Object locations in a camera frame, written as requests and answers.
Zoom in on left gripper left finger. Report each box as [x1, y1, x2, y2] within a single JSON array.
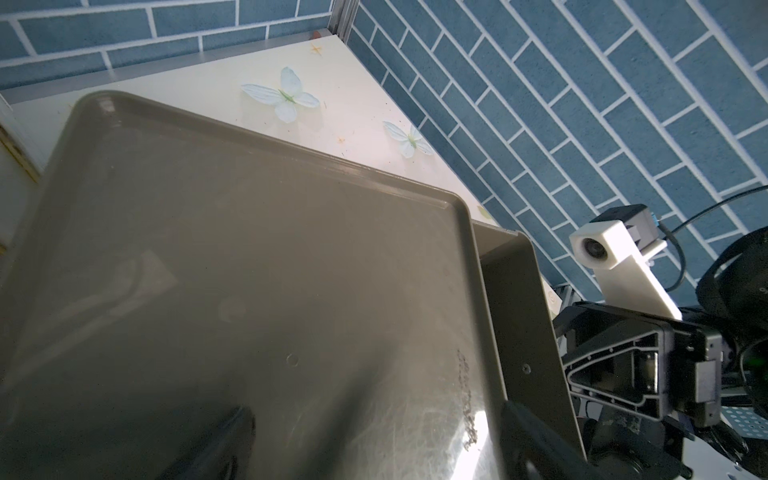
[[158, 406, 256, 480]]

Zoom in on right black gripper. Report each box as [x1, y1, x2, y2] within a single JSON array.
[[554, 302, 739, 428]]

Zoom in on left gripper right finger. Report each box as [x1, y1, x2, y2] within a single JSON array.
[[500, 401, 602, 480]]

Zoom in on olive top drawer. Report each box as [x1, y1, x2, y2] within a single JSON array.
[[472, 221, 586, 458]]

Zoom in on olive drawer cabinet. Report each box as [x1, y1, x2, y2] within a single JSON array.
[[0, 89, 511, 480]]

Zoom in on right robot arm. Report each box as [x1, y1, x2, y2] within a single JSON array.
[[555, 219, 767, 479]]

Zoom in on white file organizer rack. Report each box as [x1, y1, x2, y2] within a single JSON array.
[[1, 97, 45, 254]]

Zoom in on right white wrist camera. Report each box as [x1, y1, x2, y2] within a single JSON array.
[[569, 204, 682, 321]]

